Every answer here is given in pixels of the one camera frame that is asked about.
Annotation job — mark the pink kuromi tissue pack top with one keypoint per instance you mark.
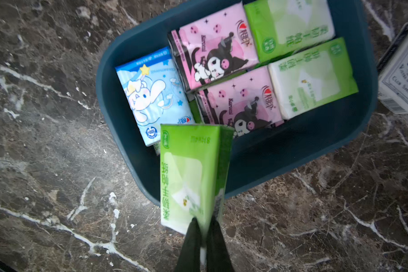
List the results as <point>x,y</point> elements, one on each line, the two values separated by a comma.
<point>213,48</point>

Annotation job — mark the green tissue pack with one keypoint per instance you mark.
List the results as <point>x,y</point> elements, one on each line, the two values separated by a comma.
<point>283,27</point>
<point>194,165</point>
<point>312,78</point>

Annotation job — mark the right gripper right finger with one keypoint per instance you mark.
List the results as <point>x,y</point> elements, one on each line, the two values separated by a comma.
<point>218,258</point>

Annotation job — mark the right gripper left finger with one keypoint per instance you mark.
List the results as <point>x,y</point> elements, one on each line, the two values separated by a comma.
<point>189,259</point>

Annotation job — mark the teal storage box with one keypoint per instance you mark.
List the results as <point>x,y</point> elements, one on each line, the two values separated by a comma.
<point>266,153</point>

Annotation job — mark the blue tissue pack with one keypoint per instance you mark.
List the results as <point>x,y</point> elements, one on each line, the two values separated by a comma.
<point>155,95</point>

